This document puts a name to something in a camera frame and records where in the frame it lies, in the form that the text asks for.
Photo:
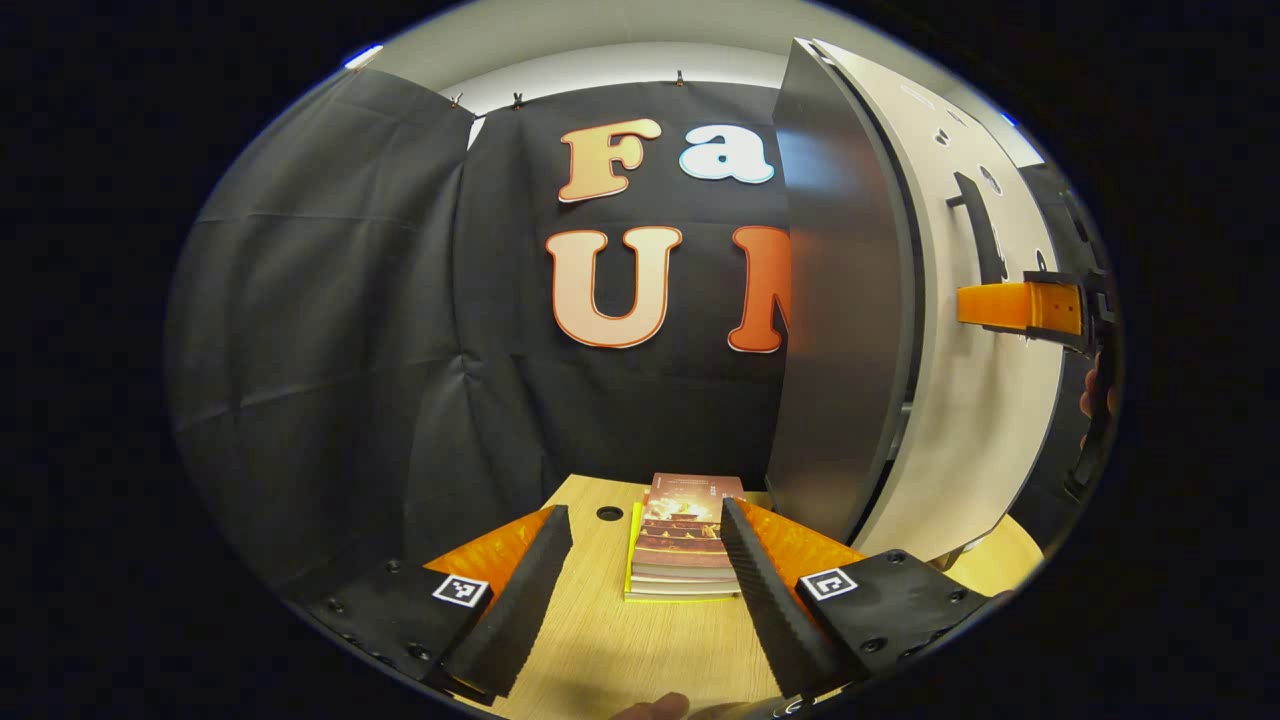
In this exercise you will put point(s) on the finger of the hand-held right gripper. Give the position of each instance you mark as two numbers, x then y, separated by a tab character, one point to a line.
1010	306

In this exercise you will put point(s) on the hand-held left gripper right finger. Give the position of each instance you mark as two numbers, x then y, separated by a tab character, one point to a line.
770	600

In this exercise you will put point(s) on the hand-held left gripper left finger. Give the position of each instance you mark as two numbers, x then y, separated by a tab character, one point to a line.
520	600

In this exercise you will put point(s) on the white cabinet door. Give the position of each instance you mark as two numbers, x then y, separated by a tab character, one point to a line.
980	430

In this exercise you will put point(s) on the dark grey cabinet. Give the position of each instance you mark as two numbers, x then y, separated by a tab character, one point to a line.
840	300

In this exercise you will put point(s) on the black table grommet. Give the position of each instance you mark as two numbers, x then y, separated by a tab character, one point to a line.
609	513

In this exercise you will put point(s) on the black backdrop cloth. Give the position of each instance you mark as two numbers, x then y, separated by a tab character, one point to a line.
350	350

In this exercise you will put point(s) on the row of black cloth clips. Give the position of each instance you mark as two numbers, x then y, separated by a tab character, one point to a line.
517	100

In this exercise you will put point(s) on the ceiling light strip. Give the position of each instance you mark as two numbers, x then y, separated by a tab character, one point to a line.
363	56

